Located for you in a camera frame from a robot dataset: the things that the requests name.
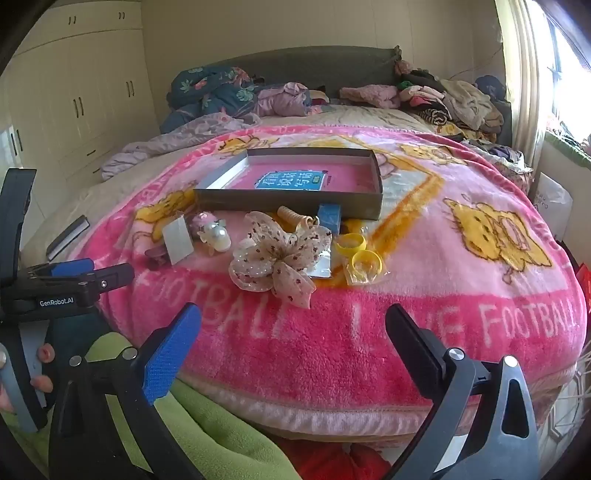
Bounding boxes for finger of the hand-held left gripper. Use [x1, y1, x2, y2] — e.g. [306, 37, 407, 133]
[28, 258, 96, 280]
[83, 263, 136, 297]

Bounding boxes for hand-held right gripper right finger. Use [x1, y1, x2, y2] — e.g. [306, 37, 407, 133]
[385, 303, 540, 480]

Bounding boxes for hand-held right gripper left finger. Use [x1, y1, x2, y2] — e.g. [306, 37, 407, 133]
[48, 302, 206, 480]

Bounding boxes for white card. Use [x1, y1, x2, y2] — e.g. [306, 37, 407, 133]
[162, 216, 195, 265]

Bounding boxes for pearl bead hair tie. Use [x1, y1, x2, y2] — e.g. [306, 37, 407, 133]
[202, 220, 232, 254]

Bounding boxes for spotted fabric bow hair accessory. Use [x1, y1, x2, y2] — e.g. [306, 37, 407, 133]
[228, 211, 333, 311]

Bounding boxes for small blue box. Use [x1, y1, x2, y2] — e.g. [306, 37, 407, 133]
[317, 203, 343, 233]

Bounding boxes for beige spiral hair tie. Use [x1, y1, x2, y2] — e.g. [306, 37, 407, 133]
[277, 206, 320, 230]

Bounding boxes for shallow cardboard box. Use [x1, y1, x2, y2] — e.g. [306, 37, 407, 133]
[193, 148, 385, 221]

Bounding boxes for person's left hand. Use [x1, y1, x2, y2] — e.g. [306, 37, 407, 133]
[0, 344, 55, 414]

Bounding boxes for black notebook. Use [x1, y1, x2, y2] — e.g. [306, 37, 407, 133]
[45, 214, 90, 262]

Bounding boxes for beige bed sheet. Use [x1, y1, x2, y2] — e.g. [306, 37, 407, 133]
[21, 104, 446, 261]

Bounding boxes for dark blue pants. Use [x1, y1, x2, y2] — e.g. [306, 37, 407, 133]
[48, 316, 114, 363]

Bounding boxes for pink printed blanket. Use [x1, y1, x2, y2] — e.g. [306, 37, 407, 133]
[71, 124, 589, 440]

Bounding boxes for green fleece cloth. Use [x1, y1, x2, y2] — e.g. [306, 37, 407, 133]
[7, 331, 297, 480]

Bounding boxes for red cloth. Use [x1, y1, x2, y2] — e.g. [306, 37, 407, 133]
[276, 438, 394, 480]

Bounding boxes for light purple quilt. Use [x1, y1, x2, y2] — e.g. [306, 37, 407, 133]
[100, 112, 262, 182]

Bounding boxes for cream wardrobe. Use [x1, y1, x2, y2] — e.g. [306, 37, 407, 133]
[0, 0, 161, 186]

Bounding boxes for white plastic bag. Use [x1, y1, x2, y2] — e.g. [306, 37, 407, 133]
[530, 172, 574, 241]

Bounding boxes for floral fabric bundle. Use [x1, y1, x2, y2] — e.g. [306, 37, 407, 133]
[464, 137, 535, 197]

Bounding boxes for dark floral duvet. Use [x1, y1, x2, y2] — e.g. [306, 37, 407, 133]
[159, 66, 265, 136]

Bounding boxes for pink purple jacket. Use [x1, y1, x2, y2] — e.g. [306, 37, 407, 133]
[255, 82, 315, 117]

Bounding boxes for pile of clothes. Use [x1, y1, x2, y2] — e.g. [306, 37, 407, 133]
[394, 59, 514, 145]

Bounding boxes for green windowsill cloth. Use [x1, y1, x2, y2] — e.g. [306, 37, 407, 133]
[544, 119, 591, 168]

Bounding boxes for pink fleece garment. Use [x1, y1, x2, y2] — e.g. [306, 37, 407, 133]
[340, 83, 402, 110]

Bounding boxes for grey bed headboard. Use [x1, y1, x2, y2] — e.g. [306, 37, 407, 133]
[200, 45, 403, 101]

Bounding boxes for cream curtain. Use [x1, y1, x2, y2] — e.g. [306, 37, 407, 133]
[493, 0, 563, 168]

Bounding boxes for window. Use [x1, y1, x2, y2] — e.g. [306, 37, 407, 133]
[544, 0, 591, 139]

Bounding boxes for light wicker frame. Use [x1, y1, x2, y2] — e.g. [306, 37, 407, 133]
[547, 346, 591, 480]

